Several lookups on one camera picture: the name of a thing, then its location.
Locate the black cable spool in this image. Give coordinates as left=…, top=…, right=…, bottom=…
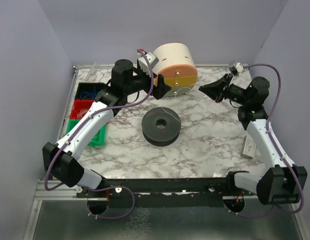
left=141, top=107, right=181, bottom=147

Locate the clear plastic strip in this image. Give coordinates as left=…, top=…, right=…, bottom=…
left=85, top=63, right=99, bottom=81

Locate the green storage bin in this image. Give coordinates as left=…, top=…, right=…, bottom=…
left=66, top=119, right=107, bottom=147

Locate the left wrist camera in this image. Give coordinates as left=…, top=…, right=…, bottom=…
left=138, top=52, right=159, bottom=75

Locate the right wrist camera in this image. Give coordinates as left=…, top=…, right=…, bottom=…
left=228, top=61, right=245, bottom=76

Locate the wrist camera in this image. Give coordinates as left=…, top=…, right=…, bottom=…
left=228, top=61, right=245, bottom=76
left=138, top=52, right=159, bottom=75

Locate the white cable coil in bin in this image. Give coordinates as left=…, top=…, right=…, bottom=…
left=77, top=107, right=92, bottom=120

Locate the blue cable coil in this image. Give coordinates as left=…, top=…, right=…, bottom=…
left=78, top=86, right=103, bottom=100

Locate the red storage bin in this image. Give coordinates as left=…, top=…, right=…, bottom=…
left=70, top=99, right=94, bottom=120

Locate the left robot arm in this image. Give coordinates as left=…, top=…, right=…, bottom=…
left=43, top=52, right=171, bottom=191

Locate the cream cylindrical drawer cabinet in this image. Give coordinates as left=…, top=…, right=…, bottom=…
left=153, top=43, right=198, bottom=97

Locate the small white cardboard box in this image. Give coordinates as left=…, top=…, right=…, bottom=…
left=240, top=135, right=256, bottom=160

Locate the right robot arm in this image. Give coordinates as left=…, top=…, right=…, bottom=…
left=199, top=73, right=307, bottom=205

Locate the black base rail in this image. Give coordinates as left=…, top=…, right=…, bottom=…
left=77, top=177, right=250, bottom=208

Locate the white flat packet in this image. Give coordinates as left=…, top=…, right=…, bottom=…
left=125, top=66, right=151, bottom=76

